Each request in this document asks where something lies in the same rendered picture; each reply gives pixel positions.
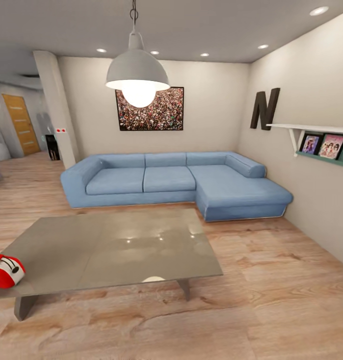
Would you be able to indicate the decorative sign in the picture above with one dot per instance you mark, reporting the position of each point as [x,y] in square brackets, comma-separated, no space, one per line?
[266,112]

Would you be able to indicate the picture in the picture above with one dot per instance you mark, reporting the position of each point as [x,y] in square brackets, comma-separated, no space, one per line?
[330,146]
[164,113]
[310,143]

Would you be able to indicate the sofa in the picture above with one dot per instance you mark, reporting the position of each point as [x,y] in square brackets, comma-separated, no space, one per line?
[225,185]

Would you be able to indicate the standing mirror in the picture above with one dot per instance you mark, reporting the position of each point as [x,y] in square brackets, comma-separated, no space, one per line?
[49,136]

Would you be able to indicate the radio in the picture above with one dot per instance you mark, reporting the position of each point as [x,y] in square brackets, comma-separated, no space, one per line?
[11,271]

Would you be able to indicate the downlight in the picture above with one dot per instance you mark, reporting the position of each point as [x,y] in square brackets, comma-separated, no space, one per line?
[318,11]

